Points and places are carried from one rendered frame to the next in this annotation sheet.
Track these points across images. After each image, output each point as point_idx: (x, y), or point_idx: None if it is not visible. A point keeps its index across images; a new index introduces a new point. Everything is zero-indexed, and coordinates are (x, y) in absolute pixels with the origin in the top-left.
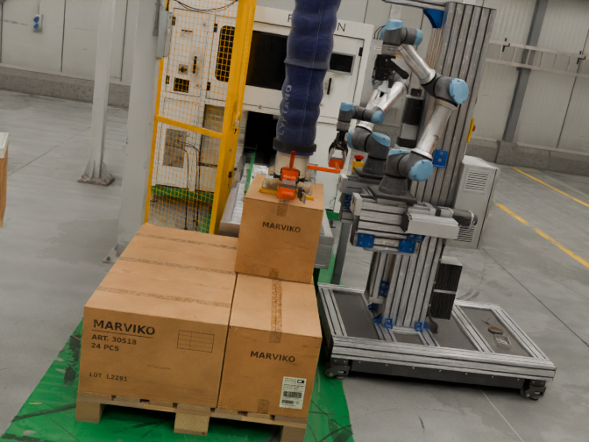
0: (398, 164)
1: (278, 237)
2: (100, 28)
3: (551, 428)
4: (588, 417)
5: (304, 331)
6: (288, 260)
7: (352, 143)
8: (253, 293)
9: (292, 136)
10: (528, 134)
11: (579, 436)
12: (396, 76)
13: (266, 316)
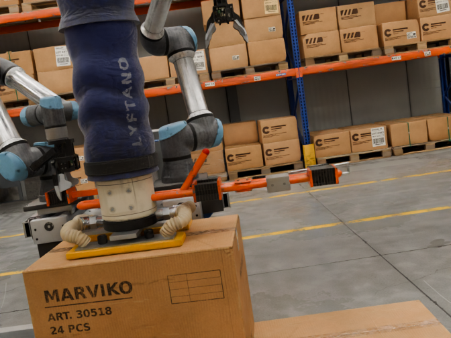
0: (195, 137)
1: (243, 283)
2: None
3: (282, 314)
4: (254, 300)
5: (415, 308)
6: (249, 308)
7: (27, 168)
8: None
9: (152, 140)
10: None
11: (287, 304)
12: (1, 62)
13: (402, 333)
